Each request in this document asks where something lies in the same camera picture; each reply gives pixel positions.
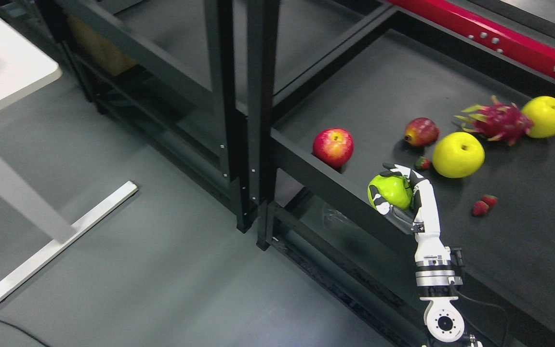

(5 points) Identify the red metal beam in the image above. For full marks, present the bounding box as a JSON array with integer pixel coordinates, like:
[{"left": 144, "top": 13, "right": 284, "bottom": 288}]
[{"left": 391, "top": 0, "right": 555, "bottom": 79}]

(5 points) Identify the green apple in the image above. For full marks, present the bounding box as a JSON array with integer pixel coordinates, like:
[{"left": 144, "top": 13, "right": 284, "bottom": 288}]
[{"left": 368, "top": 175, "right": 413, "bottom": 210}]

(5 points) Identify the white table with pedestal leg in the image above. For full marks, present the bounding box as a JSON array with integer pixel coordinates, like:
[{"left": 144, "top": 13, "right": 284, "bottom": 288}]
[{"left": 0, "top": 0, "right": 139, "bottom": 308}]

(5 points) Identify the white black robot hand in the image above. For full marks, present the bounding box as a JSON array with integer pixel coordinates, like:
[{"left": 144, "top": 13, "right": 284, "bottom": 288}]
[{"left": 368, "top": 163, "right": 450, "bottom": 267}]

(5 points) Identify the yellow apple near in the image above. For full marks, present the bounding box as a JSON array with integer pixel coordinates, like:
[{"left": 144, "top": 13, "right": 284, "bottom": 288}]
[{"left": 432, "top": 132, "right": 485, "bottom": 178}]

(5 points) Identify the yellow apple far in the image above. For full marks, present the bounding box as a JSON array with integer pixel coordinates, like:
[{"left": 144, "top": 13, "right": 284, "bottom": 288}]
[{"left": 521, "top": 96, "right": 555, "bottom": 138}]

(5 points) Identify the red apple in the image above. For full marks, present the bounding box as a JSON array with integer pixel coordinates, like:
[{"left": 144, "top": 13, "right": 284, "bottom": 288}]
[{"left": 311, "top": 128, "right": 354, "bottom": 169}]

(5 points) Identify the small red mango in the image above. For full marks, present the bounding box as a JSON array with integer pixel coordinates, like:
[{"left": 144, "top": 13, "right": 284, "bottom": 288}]
[{"left": 404, "top": 117, "right": 440, "bottom": 147}]

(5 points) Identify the strawberry near apple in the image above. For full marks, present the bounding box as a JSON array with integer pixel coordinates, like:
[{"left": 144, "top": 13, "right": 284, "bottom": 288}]
[{"left": 415, "top": 156, "right": 432, "bottom": 171}]

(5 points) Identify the pink dragon fruit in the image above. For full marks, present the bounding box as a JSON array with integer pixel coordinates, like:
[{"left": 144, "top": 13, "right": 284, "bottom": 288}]
[{"left": 455, "top": 96, "right": 534, "bottom": 147}]

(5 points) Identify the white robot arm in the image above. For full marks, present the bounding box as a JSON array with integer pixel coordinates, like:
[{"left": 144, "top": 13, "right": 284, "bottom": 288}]
[{"left": 415, "top": 247, "right": 483, "bottom": 347}]

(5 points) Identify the yellow apple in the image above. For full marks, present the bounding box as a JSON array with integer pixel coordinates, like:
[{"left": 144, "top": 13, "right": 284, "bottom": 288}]
[
  {"left": 521, "top": 96, "right": 555, "bottom": 138},
  {"left": 432, "top": 132, "right": 485, "bottom": 178}
]

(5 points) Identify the strawberry of pair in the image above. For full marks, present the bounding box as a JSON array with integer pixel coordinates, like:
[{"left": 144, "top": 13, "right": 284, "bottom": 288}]
[
  {"left": 481, "top": 195, "right": 498, "bottom": 208},
  {"left": 471, "top": 200, "right": 490, "bottom": 217}
]

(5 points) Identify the strawberry left of pair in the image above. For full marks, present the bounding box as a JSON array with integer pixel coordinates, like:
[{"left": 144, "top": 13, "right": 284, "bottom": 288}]
[{"left": 471, "top": 200, "right": 490, "bottom": 217}]

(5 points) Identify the strawberry right of pair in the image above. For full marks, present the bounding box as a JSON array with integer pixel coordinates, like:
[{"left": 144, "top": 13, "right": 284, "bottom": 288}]
[{"left": 481, "top": 195, "right": 498, "bottom": 208}]

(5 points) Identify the black metal shelf rack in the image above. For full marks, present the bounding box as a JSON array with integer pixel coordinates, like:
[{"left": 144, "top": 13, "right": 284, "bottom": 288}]
[{"left": 37, "top": 0, "right": 555, "bottom": 347}]

